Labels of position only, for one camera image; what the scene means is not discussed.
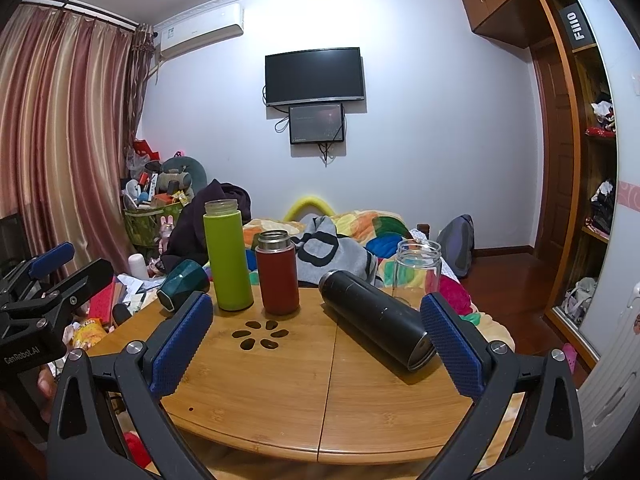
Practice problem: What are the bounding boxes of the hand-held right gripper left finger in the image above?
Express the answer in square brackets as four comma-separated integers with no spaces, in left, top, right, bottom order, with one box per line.
[46,291,216,480]

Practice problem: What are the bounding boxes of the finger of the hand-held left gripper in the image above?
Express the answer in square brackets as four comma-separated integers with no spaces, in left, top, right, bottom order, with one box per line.
[10,242,76,286]
[35,258,115,318]

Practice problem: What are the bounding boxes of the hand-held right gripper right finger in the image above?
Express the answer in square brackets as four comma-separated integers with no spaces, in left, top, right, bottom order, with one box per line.
[419,291,586,480]

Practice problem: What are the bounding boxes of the dark green cup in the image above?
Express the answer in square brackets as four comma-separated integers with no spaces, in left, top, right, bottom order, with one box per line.
[156,259,211,313]

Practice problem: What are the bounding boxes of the black thermos cup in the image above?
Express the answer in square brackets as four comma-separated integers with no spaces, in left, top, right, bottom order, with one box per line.
[319,269,437,373]

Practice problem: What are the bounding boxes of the red thermos cup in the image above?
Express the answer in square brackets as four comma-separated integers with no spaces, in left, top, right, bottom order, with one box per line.
[255,229,301,316]

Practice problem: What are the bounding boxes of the person's left hand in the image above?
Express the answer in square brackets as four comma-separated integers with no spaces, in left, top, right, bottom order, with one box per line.
[37,364,60,423]

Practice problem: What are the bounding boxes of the red book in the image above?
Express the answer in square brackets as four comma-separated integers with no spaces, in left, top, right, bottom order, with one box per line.
[88,284,122,327]

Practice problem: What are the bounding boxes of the white plastic bottle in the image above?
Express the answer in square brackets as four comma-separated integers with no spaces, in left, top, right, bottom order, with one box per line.
[127,253,150,281]

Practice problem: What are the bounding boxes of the yellow snack packet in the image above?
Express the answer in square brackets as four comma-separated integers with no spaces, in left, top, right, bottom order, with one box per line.
[72,317,109,351]

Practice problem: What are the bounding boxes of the green storage basket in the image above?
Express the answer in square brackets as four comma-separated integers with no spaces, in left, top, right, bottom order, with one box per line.
[123,203,184,249]

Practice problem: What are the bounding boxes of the clear glass jar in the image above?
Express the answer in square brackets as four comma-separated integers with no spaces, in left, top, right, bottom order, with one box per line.
[392,239,444,312]

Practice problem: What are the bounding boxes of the pink rabbit figurine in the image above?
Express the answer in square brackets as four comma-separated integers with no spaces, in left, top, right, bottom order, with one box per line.
[158,214,177,254]

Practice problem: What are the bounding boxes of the green bottle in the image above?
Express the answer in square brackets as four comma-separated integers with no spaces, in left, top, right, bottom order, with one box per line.
[202,199,255,312]

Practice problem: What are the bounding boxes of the grey blue backpack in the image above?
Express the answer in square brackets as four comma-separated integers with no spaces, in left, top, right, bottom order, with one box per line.
[436,214,476,279]

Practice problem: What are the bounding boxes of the pink striped curtain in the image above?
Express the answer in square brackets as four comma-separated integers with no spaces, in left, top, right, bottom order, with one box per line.
[0,0,154,283]

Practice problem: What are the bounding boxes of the round wooden folding table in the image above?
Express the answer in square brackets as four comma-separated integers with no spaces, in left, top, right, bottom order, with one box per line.
[86,280,517,467]

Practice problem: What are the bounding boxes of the colourful patterned blanket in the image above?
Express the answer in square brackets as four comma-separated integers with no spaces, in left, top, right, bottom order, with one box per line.
[243,209,517,357]

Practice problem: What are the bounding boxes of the grey green plush toy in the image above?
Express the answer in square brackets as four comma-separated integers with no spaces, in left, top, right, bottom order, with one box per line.
[154,154,209,197]

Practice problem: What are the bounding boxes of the grey printed sweater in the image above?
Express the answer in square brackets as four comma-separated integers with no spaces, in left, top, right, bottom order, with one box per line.
[291,215,379,289]

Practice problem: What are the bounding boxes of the dark purple hoodie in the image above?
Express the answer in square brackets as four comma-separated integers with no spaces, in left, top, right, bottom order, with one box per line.
[166,178,253,274]

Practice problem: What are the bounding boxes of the wooden door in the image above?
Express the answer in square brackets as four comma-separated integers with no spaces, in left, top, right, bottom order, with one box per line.
[530,40,577,262]

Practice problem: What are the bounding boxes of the wooden wardrobe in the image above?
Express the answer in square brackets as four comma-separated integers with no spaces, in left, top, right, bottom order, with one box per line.
[530,0,640,473]

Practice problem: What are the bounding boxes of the small black monitor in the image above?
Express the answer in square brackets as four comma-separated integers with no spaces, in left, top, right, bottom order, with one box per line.
[288,103,346,145]

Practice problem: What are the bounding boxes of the white air conditioner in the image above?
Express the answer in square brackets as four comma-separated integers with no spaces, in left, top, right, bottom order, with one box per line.
[153,3,245,61]

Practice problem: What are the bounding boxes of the wooden overhead cabinet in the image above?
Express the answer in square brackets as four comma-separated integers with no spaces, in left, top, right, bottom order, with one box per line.
[460,0,572,50]

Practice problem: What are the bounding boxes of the yellow foam ring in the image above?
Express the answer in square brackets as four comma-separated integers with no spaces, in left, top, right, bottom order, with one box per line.
[282,196,337,222]

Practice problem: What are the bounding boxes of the black wall television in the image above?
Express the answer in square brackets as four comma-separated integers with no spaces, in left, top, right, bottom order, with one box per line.
[264,47,366,108]

